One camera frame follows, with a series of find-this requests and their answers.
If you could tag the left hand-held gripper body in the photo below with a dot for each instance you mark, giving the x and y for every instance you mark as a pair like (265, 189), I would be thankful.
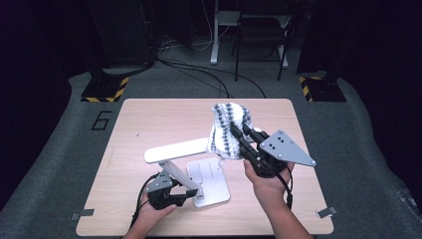
(159, 184)

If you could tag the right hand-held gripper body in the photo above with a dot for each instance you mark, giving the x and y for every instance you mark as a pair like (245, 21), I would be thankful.
(285, 149)

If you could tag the white black-patterned cloth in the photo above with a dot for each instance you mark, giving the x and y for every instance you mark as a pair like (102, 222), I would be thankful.
(225, 116)

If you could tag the white desk lamp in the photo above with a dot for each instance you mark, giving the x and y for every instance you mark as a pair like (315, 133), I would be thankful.
(179, 151)

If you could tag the person's left hand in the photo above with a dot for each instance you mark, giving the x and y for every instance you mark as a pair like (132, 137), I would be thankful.
(149, 215)

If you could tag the person's right hand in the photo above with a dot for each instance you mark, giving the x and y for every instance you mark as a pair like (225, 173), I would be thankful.
(270, 191)

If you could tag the black yellow-striped stand base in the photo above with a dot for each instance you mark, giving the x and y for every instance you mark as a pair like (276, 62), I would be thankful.
(323, 89)
(103, 89)

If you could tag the grey tape strip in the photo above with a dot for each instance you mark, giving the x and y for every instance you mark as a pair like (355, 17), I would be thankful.
(83, 213)
(326, 212)

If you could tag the black folding chair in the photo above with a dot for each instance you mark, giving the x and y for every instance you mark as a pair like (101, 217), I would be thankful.
(262, 30)

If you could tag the black cabinet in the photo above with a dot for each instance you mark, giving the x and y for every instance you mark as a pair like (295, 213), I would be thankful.
(126, 33)

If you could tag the white desk frame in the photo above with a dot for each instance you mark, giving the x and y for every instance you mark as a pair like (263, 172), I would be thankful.
(214, 40)

